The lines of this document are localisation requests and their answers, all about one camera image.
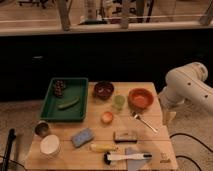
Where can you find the blue sponge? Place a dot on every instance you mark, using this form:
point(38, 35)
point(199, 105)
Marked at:
point(82, 137)

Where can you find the green plastic tray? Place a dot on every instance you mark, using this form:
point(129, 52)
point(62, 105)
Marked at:
point(75, 87)

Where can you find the green cucumber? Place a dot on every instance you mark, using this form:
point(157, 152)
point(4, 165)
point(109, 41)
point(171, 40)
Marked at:
point(68, 104)

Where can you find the black stand pole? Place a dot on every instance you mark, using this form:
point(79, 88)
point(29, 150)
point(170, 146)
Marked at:
point(6, 157)

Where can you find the dark brown bowl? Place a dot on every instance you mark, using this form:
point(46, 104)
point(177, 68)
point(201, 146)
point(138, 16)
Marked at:
point(103, 90)

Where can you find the translucent green cup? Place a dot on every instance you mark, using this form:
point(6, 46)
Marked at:
point(119, 101)

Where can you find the orange bowl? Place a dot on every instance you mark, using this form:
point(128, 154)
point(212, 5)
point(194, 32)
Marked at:
point(140, 98)

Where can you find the small metal cup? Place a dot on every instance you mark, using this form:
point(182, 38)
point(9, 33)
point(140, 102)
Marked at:
point(42, 129)

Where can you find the white paper cup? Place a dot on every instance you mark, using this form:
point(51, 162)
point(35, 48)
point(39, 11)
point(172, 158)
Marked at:
point(50, 145)

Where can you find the dark grape bunch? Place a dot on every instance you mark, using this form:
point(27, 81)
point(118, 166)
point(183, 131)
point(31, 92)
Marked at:
point(58, 88)

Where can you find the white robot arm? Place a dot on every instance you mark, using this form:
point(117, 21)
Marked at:
point(187, 82)

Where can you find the orange-red apple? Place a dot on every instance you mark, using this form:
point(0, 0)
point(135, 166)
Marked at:
point(107, 117)

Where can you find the yellow banana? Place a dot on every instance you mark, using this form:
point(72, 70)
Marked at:
point(102, 148)

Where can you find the silver fork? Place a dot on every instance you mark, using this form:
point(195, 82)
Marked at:
point(137, 117)

